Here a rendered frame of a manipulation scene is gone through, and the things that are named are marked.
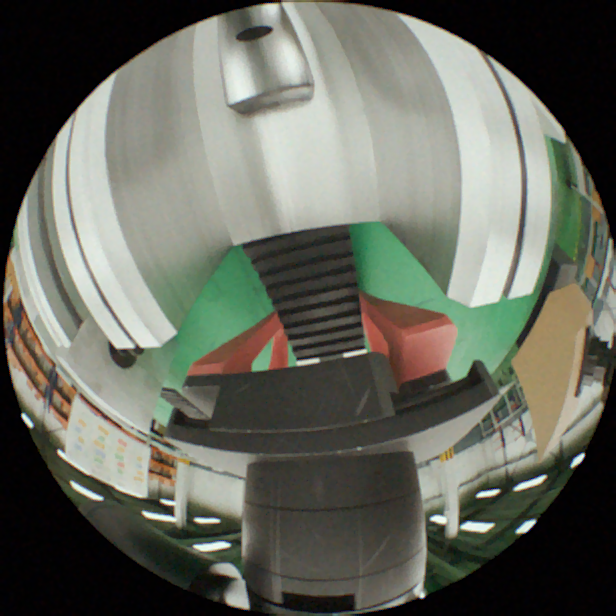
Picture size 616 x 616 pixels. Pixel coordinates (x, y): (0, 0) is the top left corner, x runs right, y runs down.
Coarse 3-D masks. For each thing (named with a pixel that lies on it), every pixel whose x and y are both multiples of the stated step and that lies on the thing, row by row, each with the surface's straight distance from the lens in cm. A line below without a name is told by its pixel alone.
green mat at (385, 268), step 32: (352, 224) 11; (384, 256) 12; (544, 256) 28; (224, 288) 14; (256, 288) 13; (384, 288) 13; (416, 288) 14; (192, 320) 17; (224, 320) 16; (256, 320) 15; (480, 320) 22; (512, 320) 29; (192, 352) 21; (288, 352) 17; (480, 352) 29; (160, 416) 67
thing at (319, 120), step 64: (128, 64) 6; (192, 64) 9; (256, 64) 6; (320, 64) 7; (384, 64) 5; (448, 64) 3; (64, 128) 7; (128, 128) 4; (192, 128) 6; (256, 128) 6; (320, 128) 6; (384, 128) 5; (448, 128) 3; (512, 128) 3; (64, 192) 5; (128, 192) 4; (192, 192) 5; (256, 192) 6; (320, 192) 6; (384, 192) 6; (448, 192) 3; (512, 192) 3; (128, 256) 3; (192, 256) 5; (448, 256) 3; (512, 256) 3; (128, 320) 4
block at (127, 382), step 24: (96, 336) 15; (72, 360) 15; (96, 360) 15; (120, 360) 17; (144, 360) 18; (168, 360) 20; (96, 384) 15; (120, 384) 16; (144, 384) 18; (120, 408) 16; (144, 408) 18
